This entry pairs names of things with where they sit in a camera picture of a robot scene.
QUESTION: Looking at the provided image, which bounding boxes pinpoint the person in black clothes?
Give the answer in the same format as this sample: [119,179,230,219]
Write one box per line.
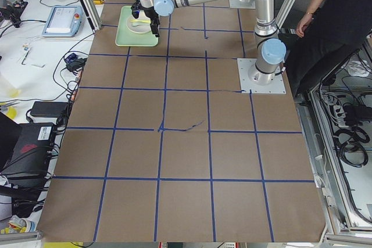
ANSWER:
[285,0,371,96]

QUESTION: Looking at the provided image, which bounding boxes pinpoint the black laptop computer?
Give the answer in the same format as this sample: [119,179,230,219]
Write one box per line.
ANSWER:
[1,113,56,177]

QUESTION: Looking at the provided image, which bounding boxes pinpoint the light green tray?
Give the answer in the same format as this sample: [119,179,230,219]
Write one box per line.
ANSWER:
[115,6,158,47]

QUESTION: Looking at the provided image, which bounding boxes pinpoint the yellow plastic fork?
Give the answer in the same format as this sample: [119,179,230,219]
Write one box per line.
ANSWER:
[130,19,151,24]

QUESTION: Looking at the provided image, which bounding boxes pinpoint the white round plate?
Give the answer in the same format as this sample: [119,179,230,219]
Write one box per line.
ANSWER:
[126,17,151,34]

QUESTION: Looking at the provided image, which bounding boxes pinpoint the near blue teach pendant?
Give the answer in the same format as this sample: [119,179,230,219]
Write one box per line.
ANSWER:
[42,6,83,37]

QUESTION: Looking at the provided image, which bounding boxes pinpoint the black power adapter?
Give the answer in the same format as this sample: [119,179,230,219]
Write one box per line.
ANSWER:
[30,101,67,118]

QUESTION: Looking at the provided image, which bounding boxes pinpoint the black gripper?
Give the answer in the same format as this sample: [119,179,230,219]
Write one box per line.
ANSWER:
[142,7,159,37]

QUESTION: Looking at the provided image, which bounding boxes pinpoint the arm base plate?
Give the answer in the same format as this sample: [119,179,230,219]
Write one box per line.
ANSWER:
[237,58,286,94]
[229,0,256,10]

